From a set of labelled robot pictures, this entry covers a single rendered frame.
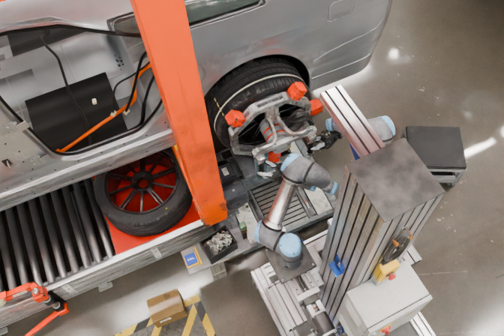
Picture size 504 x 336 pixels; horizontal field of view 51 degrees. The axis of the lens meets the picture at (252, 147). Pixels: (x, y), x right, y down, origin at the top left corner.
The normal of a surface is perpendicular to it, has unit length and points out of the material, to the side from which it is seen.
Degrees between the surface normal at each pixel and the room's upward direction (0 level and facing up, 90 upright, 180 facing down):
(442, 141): 0
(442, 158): 0
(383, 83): 0
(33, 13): 36
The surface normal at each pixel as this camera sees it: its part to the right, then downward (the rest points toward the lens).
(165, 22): 0.41, 0.78
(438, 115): -0.04, -0.50
